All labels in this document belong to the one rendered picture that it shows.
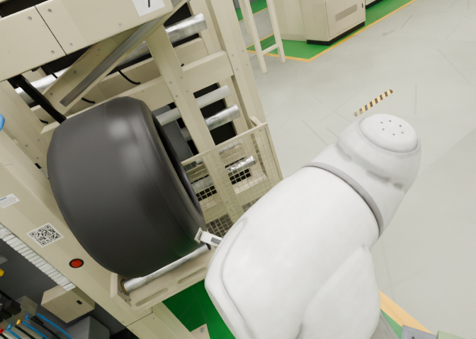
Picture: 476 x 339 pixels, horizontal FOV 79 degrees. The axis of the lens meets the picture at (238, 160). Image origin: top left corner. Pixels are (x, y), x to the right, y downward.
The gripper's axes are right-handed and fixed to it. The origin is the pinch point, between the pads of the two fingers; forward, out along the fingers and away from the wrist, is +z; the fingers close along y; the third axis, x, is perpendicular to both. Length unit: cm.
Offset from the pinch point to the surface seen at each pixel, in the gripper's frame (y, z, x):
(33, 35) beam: -37, 67, 33
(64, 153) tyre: -30.0, 39.1, 3.7
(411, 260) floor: 95, -95, 41
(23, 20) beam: -41, 68, 34
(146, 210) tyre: -22.1, 14.1, -1.4
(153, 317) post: 48, 22, -36
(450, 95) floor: 152, -129, 225
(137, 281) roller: 15.9, 23.5, -21.8
